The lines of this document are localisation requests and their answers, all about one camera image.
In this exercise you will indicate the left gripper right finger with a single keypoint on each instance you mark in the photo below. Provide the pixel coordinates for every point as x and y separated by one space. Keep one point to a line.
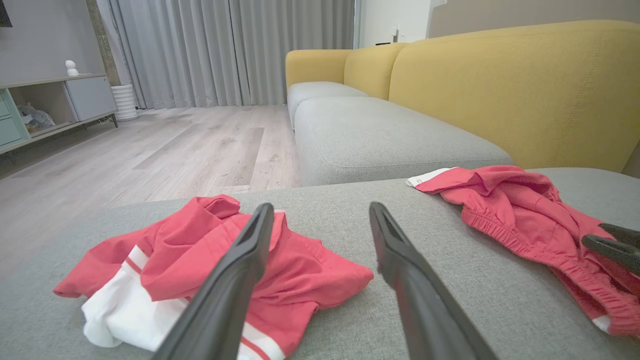
420 310

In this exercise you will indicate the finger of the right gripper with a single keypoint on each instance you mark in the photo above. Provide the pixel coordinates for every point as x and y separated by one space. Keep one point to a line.
625 234
615 252

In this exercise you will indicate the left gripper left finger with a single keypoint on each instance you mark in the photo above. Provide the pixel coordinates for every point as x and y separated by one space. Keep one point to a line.
225 300

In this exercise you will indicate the red and white t-shirt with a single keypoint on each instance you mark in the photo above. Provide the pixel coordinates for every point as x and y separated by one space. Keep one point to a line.
310 280

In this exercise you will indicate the red elastic waist shorts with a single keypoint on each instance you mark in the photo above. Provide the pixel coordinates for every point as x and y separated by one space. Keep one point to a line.
525 215

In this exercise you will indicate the large grey sofa chaise cushion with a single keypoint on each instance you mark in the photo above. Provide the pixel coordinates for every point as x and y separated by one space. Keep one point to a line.
475 280

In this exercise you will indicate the large yellow sofa backrest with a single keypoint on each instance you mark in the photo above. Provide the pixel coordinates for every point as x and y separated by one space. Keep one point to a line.
525 95

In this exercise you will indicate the grey sofa seat cushion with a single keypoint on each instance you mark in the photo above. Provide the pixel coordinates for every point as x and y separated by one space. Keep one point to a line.
380 140
315 91

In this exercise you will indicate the white ribbed cylinder appliance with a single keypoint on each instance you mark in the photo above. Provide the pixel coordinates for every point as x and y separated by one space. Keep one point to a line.
125 102

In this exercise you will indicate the grey and mint media cabinet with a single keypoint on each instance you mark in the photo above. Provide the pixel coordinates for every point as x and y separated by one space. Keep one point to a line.
90 97

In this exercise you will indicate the small yellow sofa backrest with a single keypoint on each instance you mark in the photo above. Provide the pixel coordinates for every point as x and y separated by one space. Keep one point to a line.
370 70

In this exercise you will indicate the grey pleated curtain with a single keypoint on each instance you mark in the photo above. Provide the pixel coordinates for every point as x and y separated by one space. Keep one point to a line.
225 50

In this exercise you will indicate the clutter inside cabinet shelf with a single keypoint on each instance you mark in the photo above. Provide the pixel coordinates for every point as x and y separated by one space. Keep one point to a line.
36 119

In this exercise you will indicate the small white figurine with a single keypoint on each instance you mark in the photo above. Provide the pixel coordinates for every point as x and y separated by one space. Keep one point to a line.
72 69

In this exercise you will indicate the black flat screen television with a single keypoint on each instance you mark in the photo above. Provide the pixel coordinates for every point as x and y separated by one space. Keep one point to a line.
4 12

